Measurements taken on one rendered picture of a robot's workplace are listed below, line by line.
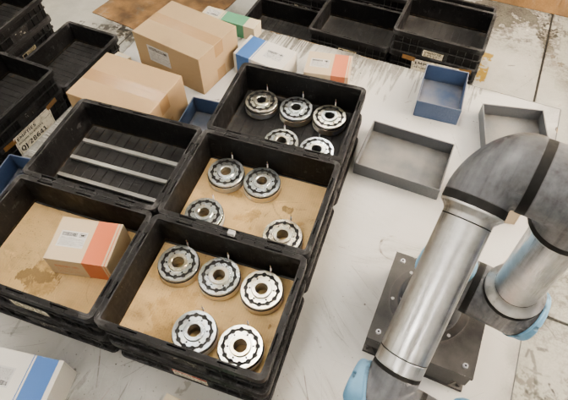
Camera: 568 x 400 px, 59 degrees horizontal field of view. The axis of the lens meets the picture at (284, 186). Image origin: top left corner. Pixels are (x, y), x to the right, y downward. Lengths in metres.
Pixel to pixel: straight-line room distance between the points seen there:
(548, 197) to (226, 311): 0.78
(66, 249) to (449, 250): 0.91
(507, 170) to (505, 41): 2.76
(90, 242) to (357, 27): 1.85
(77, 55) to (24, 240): 1.43
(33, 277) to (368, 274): 0.87
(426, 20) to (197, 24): 1.18
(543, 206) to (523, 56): 2.69
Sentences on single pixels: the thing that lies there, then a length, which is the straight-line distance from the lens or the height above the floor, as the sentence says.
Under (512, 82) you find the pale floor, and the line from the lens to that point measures 3.21.
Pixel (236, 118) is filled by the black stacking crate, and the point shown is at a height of 0.83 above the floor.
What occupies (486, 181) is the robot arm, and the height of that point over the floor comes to 1.41.
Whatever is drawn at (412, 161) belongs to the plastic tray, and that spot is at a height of 0.70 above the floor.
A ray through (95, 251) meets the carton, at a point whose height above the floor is 0.90.
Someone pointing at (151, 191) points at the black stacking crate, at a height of 0.83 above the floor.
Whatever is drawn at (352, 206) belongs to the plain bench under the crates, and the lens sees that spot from 1.55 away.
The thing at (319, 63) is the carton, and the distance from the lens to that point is 1.87.
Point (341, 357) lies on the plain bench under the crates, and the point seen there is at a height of 0.70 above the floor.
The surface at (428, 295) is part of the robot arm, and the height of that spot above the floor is 1.29.
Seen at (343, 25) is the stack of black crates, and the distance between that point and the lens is 2.74.
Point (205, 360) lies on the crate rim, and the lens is 1.11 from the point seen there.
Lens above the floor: 1.97
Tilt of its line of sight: 53 degrees down
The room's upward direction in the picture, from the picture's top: 1 degrees counter-clockwise
